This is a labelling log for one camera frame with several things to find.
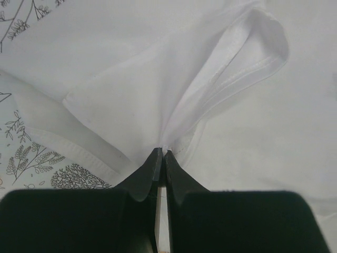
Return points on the white t shirt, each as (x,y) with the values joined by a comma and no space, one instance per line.
(242,92)

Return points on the floral table mat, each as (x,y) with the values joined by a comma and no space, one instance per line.
(26,164)

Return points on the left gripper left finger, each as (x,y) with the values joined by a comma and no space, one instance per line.
(118,219)

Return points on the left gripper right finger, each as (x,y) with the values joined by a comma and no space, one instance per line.
(236,221)

